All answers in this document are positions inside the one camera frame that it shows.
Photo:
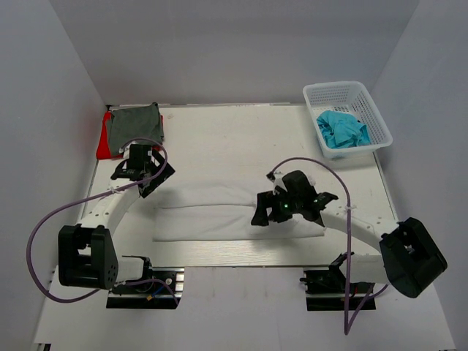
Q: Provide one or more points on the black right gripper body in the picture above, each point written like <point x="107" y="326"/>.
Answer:
<point x="283" y="199"/>

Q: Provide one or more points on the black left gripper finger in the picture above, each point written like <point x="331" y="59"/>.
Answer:
<point x="145" y="189"/>
<point x="160" y="166"/>

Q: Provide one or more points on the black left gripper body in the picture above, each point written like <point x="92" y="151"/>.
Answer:
<point x="151" y="169"/>

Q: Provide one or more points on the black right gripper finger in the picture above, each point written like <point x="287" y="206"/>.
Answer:
<point x="264" y="202"/>
<point x="281" y="214"/>

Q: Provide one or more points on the white t shirt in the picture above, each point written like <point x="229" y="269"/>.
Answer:
<point x="220" y="211"/>

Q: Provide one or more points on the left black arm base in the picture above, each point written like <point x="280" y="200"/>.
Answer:
<point x="163" y="292"/>

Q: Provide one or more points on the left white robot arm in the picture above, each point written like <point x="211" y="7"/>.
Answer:
<point x="87" y="256"/>

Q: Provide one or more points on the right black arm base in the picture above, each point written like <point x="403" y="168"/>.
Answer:
<point x="326" y="294"/>

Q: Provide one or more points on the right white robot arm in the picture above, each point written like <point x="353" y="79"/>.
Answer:
<point x="407" y="257"/>

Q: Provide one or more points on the folded red t shirt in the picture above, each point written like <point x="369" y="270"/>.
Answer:
<point x="103" y="151"/>

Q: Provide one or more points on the folded grey t shirt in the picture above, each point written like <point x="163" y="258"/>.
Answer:
<point x="129" y="123"/>

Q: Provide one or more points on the teal crumpled t shirt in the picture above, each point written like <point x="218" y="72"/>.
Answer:
<point x="342" y="130"/>

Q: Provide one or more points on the white plastic basket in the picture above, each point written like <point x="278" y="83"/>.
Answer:
<point x="353" y="98"/>

